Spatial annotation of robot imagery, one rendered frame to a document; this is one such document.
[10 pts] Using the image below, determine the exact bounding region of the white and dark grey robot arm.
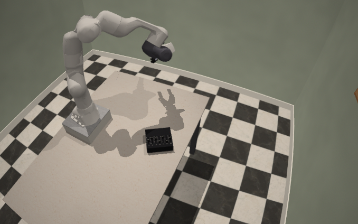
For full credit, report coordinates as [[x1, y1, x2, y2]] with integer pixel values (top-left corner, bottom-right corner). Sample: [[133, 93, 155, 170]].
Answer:
[[63, 11, 175, 128]]

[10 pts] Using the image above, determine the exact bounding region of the black lighting desk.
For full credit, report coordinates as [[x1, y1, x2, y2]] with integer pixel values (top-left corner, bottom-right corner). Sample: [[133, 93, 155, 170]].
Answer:
[[145, 127, 173, 153]]

